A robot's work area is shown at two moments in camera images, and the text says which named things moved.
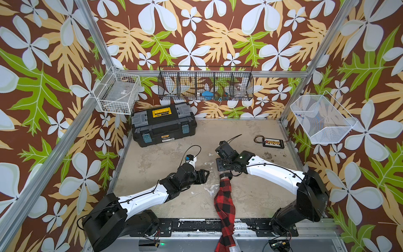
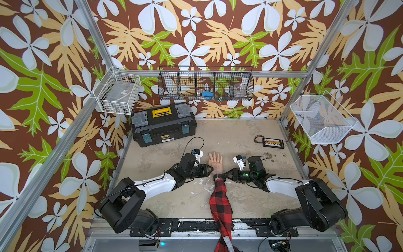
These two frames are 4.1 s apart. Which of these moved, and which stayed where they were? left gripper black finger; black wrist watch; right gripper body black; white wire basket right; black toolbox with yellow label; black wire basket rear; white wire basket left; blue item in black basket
Moved: right gripper body black; black wrist watch; left gripper black finger
Stayed: black toolbox with yellow label; white wire basket right; blue item in black basket; black wire basket rear; white wire basket left
